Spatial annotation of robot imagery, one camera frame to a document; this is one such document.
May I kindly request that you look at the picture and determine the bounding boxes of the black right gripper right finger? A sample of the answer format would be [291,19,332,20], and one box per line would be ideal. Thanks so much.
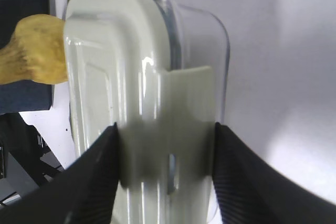
[212,123,335,223]

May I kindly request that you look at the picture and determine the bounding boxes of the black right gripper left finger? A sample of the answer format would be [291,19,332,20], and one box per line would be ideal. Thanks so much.
[1,125,120,223]

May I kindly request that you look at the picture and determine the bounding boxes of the yellow pear-shaped squash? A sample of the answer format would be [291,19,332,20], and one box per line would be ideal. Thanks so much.
[1,14,68,84]

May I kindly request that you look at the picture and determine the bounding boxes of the dark blue lunch bag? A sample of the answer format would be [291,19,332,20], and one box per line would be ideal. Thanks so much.
[1,0,52,114]

